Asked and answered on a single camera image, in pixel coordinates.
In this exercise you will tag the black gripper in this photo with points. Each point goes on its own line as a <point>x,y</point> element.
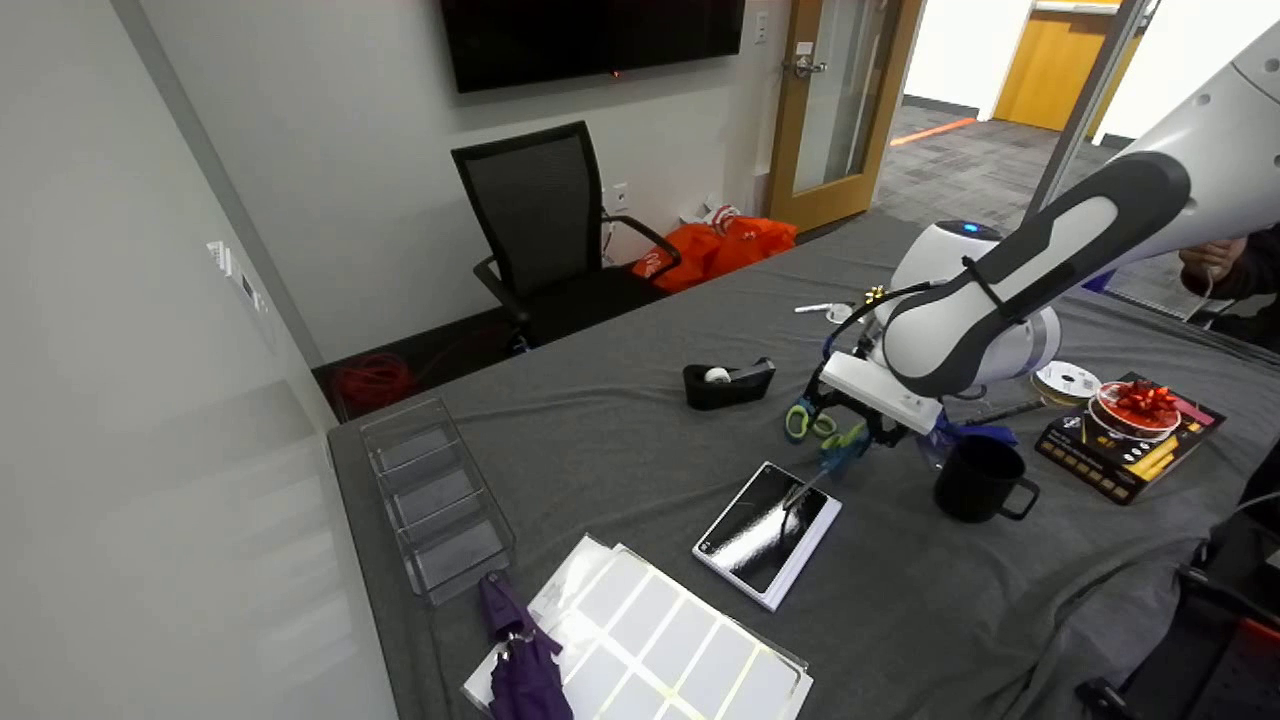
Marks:
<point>883,427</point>

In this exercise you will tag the dark sleeved forearm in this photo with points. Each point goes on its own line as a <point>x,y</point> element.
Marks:
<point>1255,303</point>

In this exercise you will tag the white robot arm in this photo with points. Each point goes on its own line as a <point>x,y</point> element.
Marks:
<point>1065,252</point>

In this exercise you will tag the small green blue scissors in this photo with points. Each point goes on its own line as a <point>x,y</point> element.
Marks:
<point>797,427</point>

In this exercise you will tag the person hand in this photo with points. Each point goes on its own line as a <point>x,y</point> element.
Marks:
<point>1208,260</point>

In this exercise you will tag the black mug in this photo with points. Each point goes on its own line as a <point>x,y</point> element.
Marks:
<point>974,484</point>

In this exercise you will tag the black tablet tray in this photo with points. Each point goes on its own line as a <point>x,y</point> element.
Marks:
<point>763,533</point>

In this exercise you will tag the white marker pen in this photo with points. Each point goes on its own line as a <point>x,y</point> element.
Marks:
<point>819,310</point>

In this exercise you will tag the black tape dispenser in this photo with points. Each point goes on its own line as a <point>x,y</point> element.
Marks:
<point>724,385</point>

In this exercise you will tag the gold gift bow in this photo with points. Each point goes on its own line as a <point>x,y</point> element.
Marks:
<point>879,292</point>

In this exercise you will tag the grey tablecloth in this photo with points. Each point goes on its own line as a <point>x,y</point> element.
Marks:
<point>641,441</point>

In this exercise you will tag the white spool with gold ribbon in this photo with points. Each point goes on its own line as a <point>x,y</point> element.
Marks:
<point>1065,380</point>

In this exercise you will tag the orange plastic bag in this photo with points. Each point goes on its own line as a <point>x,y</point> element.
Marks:
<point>720,250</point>

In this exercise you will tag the black yellow bow box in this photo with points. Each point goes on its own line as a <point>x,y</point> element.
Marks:
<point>1125,467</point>

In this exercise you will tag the white keyboard-like grid tray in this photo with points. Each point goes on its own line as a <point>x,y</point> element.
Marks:
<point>666,641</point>

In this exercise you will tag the red bow ribbon spool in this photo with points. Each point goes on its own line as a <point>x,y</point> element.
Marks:
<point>1138,405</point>

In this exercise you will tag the wooden door with glass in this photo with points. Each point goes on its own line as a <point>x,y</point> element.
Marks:
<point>853,95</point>

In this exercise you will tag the black mesh office chair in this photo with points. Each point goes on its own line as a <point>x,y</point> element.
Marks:
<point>543,213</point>

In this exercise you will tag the purple cloth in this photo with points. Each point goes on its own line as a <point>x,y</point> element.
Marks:
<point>523,666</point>

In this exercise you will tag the black robot cart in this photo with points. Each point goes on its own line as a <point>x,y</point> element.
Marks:
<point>1213,641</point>

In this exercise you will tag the clear plastic organizer tray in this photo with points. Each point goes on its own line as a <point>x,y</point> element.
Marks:
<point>442,514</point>

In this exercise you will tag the yellow wooden door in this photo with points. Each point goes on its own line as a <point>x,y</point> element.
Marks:
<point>1054,66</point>

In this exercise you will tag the red object on floor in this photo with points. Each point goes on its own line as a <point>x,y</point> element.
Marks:
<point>372,385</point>

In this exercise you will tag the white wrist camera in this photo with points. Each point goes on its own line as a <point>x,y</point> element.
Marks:
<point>872,389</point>

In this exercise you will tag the metal door frame post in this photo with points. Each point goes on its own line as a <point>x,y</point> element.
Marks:
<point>1085,106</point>

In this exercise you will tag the black wall television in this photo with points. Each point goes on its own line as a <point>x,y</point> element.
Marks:
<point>584,39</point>

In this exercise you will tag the white wall thermostat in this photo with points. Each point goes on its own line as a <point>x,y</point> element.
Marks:
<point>227,260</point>

